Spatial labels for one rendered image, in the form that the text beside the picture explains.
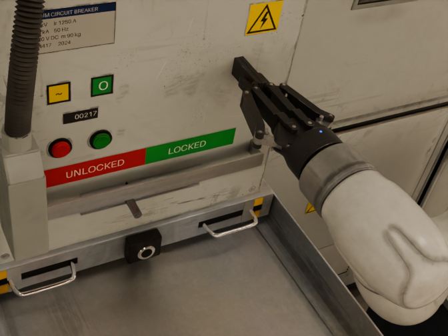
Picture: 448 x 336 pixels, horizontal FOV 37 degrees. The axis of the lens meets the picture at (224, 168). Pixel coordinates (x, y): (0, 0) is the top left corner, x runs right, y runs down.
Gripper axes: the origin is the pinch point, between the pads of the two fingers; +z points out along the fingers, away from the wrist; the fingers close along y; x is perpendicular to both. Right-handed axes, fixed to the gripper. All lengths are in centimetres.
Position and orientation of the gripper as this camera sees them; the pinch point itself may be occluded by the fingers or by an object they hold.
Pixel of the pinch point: (248, 77)
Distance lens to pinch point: 99.1
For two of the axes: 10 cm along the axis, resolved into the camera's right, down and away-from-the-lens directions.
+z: -4.6, -6.4, 6.1
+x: 1.5, -7.3, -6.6
